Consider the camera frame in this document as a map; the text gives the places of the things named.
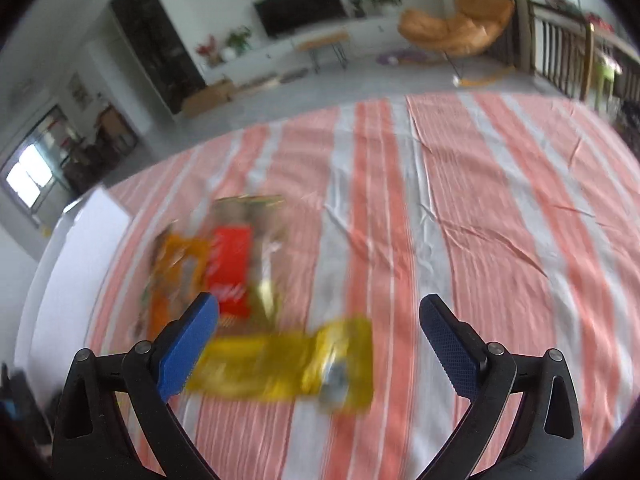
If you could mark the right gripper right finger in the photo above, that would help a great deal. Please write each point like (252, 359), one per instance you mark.
(545, 438)

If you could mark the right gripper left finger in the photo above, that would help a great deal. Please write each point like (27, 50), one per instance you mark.
(91, 439)

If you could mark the orange peanut snack bag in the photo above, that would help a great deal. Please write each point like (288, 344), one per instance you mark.
(178, 265)

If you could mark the small yellow foil packet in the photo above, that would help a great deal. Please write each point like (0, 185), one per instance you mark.
(334, 365)

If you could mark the red label snack bag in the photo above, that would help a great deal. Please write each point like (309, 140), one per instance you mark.
(244, 269)

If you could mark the white storage box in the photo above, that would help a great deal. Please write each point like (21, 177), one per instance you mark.
(69, 276)

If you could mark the striped pink white tablecloth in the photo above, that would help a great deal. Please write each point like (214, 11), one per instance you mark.
(521, 212)

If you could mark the cardboard box on floor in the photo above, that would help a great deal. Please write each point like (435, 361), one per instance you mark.
(217, 94)

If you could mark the red flower vase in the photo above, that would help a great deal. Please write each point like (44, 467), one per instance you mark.
(208, 51)

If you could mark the potted green plant left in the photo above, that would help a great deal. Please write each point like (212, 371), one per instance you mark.
(239, 39)

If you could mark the orange lounge chair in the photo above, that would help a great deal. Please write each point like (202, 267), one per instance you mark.
(474, 28)

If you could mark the black tall cabinet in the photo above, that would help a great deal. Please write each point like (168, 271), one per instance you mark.
(159, 49)

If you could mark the white tv cabinet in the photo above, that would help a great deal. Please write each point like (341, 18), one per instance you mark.
(352, 38)

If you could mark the small wooden bench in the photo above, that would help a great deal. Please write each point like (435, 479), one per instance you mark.
(334, 41)

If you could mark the black flat television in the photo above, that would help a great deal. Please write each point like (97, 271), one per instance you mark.
(283, 17)

